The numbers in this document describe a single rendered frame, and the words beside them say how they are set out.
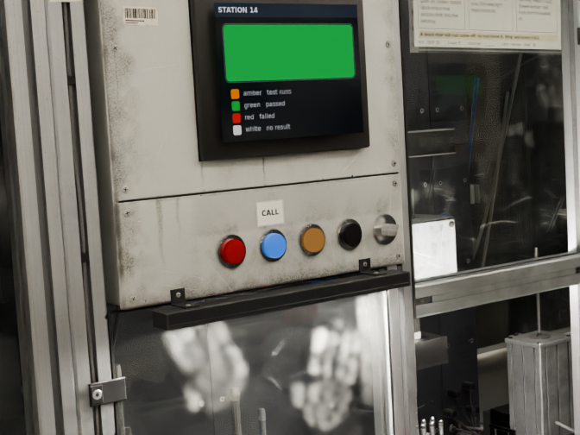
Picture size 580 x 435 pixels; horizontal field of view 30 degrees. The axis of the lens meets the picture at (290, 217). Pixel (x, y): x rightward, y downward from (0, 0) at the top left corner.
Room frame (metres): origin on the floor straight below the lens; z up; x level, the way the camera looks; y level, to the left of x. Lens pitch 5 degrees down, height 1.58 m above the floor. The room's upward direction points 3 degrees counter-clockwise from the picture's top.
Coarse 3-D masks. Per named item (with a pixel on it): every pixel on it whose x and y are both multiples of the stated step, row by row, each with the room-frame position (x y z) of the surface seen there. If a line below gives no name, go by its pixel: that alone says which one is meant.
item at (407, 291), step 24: (408, 216) 1.46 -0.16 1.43; (408, 240) 1.46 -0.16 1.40; (408, 264) 1.46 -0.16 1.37; (408, 288) 1.46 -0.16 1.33; (576, 288) 1.70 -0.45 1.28; (408, 312) 1.45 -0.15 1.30; (576, 312) 1.70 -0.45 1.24; (408, 336) 1.45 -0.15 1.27; (576, 336) 1.70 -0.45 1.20; (408, 360) 1.45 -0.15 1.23; (576, 360) 1.70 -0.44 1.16; (408, 384) 1.45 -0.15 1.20; (576, 384) 1.70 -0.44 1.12; (576, 408) 1.70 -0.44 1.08; (576, 432) 1.71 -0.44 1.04
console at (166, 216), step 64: (128, 0) 1.22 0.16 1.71; (192, 0) 1.25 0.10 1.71; (256, 0) 1.30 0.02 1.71; (320, 0) 1.36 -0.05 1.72; (384, 0) 1.43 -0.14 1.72; (128, 64) 1.21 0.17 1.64; (192, 64) 1.26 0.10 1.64; (384, 64) 1.43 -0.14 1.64; (128, 128) 1.21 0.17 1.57; (192, 128) 1.26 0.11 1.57; (384, 128) 1.43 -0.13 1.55; (128, 192) 1.21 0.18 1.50; (192, 192) 1.25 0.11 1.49; (256, 192) 1.31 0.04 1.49; (320, 192) 1.36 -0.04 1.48; (384, 192) 1.42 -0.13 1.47; (128, 256) 1.20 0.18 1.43; (192, 256) 1.25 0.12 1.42; (256, 256) 1.30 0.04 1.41; (320, 256) 1.36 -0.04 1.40; (384, 256) 1.42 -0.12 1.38
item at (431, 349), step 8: (416, 320) 1.73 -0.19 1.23; (416, 328) 1.73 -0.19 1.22; (416, 336) 1.73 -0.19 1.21; (424, 336) 1.75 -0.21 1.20; (432, 336) 1.74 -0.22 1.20; (440, 336) 1.74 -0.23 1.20; (416, 344) 1.70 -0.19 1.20; (424, 344) 1.71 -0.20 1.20; (432, 344) 1.72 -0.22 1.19; (440, 344) 1.73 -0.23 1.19; (416, 352) 1.70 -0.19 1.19; (424, 352) 1.71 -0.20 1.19; (432, 352) 1.72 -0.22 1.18; (440, 352) 1.73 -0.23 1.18; (416, 360) 1.70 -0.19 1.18; (424, 360) 1.71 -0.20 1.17; (432, 360) 1.72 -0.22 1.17; (440, 360) 1.73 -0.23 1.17; (416, 368) 1.70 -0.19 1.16; (424, 368) 1.71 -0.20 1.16
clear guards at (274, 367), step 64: (448, 0) 1.51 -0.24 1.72; (512, 0) 1.58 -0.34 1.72; (576, 0) 1.67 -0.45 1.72; (448, 64) 1.51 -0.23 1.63; (512, 64) 1.58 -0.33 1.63; (576, 64) 1.66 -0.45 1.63; (448, 128) 1.50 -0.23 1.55; (512, 128) 1.58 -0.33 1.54; (576, 128) 1.66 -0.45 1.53; (448, 192) 1.50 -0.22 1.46; (512, 192) 1.58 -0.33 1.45; (576, 192) 1.66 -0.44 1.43; (448, 256) 1.50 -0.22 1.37; (512, 256) 1.57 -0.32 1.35; (576, 256) 1.65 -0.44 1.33; (128, 320) 1.21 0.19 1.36; (256, 320) 1.31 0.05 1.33; (320, 320) 1.37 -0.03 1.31; (384, 320) 1.43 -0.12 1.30; (128, 384) 1.21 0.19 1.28; (192, 384) 1.26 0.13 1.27; (256, 384) 1.31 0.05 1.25; (320, 384) 1.36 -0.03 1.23; (384, 384) 1.43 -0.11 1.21
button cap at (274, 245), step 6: (270, 234) 1.31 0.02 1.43; (276, 234) 1.31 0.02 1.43; (270, 240) 1.30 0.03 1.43; (276, 240) 1.31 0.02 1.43; (282, 240) 1.31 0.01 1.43; (264, 246) 1.30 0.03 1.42; (270, 246) 1.30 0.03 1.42; (276, 246) 1.31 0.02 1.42; (282, 246) 1.31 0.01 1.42; (270, 252) 1.30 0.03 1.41; (276, 252) 1.31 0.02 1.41; (282, 252) 1.31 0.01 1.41
